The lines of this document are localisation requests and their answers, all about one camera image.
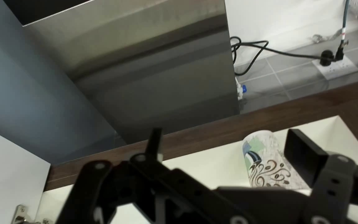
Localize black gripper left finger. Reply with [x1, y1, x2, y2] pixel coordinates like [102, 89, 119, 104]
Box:
[54, 127, 251, 224]

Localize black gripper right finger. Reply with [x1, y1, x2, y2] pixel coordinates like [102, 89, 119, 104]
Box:
[284, 129, 355, 224]

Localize patterned white paper cup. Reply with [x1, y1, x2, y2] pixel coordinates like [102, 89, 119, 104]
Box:
[241, 129, 308, 190]

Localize white left cabinet door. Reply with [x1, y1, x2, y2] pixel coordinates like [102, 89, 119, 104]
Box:
[0, 135, 49, 224]

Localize metal hinge left door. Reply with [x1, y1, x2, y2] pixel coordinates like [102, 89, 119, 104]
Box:
[10, 204, 36, 224]

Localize white power outlet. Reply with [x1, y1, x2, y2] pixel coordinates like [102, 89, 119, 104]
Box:
[313, 56, 358, 79]

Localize white wall cabinet carcass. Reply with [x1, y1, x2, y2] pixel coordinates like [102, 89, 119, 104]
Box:
[47, 82, 358, 224]

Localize black cable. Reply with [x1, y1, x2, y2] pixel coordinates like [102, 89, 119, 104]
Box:
[228, 0, 351, 77]

